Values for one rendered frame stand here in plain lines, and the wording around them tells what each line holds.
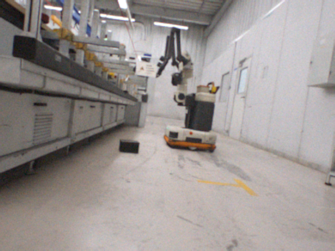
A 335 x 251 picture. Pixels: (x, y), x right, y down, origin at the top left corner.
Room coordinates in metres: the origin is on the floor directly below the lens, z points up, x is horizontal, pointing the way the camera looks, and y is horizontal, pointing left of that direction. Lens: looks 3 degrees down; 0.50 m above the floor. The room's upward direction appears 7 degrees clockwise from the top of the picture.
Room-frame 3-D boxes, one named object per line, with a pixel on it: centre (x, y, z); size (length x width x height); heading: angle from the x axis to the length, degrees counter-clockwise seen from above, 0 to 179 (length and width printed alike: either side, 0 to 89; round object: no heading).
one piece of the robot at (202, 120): (3.61, -0.46, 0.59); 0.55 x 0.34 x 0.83; 8
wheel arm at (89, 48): (1.54, 0.52, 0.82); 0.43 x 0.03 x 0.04; 93
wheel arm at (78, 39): (1.29, 0.51, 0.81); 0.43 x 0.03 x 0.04; 93
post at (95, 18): (1.74, 0.58, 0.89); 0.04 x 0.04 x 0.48; 3
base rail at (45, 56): (3.43, 0.67, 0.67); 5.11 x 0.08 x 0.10; 3
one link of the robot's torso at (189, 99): (3.52, -0.21, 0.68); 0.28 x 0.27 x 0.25; 8
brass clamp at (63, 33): (1.27, 0.56, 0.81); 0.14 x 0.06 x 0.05; 3
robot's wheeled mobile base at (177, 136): (3.60, -0.36, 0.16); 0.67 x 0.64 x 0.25; 98
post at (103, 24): (1.99, 0.60, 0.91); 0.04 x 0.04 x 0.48; 3
